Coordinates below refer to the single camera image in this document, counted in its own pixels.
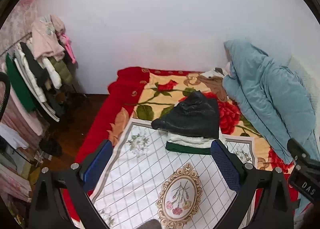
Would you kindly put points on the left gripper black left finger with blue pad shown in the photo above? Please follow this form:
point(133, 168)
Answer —
point(48, 209)

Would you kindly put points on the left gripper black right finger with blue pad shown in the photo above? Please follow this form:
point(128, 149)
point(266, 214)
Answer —
point(274, 209)

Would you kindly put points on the black jacket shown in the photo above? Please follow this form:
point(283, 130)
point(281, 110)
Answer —
point(196, 116)

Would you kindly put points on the clothes rack with garments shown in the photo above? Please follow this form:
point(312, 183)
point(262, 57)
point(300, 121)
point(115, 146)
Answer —
point(42, 83)

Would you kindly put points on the white quilted floral mat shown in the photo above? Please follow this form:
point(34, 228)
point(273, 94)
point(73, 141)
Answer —
point(144, 181)

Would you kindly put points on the light blue duvet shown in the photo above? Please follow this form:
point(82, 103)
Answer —
point(280, 102)

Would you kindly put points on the white folded sweater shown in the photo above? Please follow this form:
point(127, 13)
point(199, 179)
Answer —
point(199, 142)

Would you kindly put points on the green folded sweater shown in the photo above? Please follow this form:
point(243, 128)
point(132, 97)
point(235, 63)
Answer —
point(187, 149)

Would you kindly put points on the red floral blanket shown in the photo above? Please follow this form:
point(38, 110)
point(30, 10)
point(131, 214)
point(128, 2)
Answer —
point(144, 94)

